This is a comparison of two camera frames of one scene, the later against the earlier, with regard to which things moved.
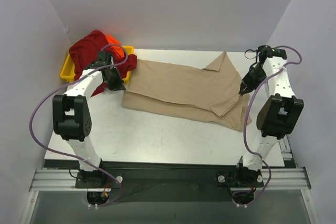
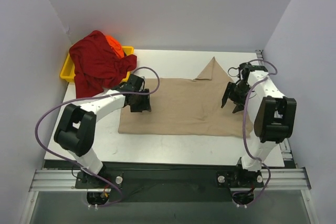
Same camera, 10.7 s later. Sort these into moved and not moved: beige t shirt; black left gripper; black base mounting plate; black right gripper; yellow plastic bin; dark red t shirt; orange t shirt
Moved: black left gripper; black right gripper; beige t shirt
Not moved: yellow plastic bin; orange t shirt; black base mounting plate; dark red t shirt
